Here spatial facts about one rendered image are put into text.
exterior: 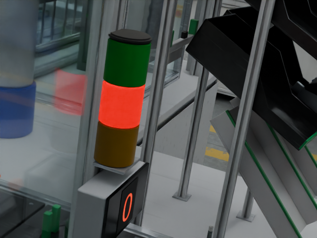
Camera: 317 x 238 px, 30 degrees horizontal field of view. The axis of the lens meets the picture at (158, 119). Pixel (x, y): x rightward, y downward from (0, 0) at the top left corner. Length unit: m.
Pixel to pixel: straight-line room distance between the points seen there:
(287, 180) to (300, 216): 0.08
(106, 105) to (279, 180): 0.63
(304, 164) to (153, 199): 0.39
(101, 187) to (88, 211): 0.03
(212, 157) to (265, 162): 2.79
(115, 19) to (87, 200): 0.21
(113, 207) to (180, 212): 0.78
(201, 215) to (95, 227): 0.79
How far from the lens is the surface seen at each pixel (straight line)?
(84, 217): 0.70
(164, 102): 2.20
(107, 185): 0.70
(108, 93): 0.67
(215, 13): 1.37
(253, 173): 1.12
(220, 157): 4.02
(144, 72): 0.67
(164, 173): 1.64
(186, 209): 1.48
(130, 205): 0.75
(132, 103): 0.67
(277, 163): 1.23
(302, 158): 1.38
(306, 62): 4.95
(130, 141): 0.69
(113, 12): 0.66
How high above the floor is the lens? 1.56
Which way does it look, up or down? 20 degrees down
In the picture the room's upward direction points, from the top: 9 degrees clockwise
